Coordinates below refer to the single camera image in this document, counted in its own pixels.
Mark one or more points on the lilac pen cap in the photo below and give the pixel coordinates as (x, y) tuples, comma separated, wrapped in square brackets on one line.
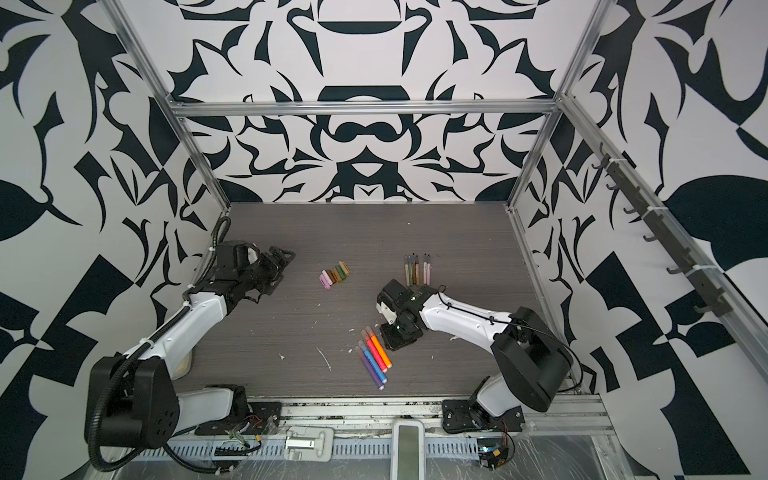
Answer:
[(324, 281)]

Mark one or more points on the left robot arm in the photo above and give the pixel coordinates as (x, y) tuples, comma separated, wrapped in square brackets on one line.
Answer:
[(132, 403)]

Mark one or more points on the purple marker pen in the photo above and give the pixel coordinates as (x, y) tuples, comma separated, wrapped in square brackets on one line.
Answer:
[(371, 369)]

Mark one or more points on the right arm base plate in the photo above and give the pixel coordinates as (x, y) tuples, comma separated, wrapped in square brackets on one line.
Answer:
[(465, 416)]

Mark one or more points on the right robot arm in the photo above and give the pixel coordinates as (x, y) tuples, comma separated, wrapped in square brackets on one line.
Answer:
[(532, 361)]

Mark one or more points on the aluminium frame crossbar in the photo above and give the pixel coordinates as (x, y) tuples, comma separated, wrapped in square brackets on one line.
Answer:
[(186, 109)]

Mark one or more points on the dark tan pen cap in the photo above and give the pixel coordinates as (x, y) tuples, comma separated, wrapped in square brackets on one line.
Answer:
[(337, 275)]

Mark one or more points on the small circuit board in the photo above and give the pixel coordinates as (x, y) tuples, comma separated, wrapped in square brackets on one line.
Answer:
[(495, 452)]

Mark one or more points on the wall hook rail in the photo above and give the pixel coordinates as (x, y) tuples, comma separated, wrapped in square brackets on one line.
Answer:
[(666, 230)]

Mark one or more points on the red marker pen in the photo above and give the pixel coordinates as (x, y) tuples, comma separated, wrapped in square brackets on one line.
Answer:
[(370, 347)]

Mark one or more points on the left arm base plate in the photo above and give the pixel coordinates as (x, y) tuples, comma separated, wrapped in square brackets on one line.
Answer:
[(260, 417)]

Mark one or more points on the white latch bracket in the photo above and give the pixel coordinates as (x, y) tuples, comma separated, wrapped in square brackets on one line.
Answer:
[(308, 444)]

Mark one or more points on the orange marker pen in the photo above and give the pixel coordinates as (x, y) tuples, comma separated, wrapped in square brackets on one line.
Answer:
[(378, 347)]

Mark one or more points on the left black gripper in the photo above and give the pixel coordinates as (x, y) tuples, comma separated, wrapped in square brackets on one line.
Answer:
[(275, 267)]

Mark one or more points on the white handheld device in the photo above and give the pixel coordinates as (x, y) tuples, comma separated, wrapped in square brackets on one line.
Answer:
[(408, 450)]

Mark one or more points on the pink pen cap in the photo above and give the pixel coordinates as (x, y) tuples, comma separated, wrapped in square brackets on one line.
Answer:
[(328, 278)]

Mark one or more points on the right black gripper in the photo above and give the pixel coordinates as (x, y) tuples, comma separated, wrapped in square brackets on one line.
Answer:
[(391, 342)]

